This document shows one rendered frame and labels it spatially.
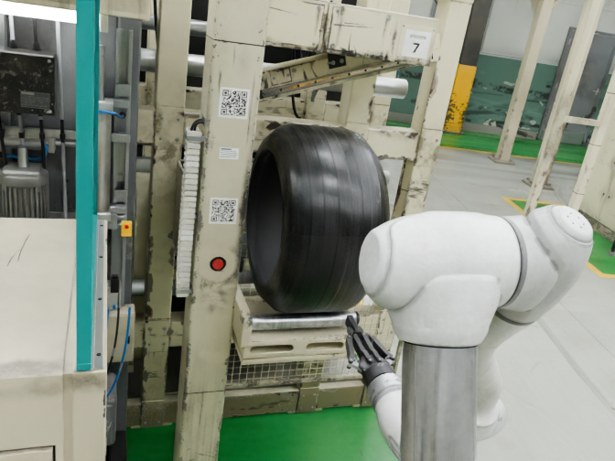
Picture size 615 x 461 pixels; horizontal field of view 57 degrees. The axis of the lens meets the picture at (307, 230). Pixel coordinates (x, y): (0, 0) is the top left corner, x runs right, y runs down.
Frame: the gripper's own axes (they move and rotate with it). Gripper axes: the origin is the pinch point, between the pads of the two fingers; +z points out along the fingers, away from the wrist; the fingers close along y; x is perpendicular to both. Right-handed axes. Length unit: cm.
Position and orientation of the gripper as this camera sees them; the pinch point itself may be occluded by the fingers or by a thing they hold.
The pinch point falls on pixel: (352, 327)
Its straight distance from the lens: 151.8
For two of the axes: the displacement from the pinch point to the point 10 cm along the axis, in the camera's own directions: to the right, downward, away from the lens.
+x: -1.9, 8.6, 4.8
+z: -2.8, -5.2, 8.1
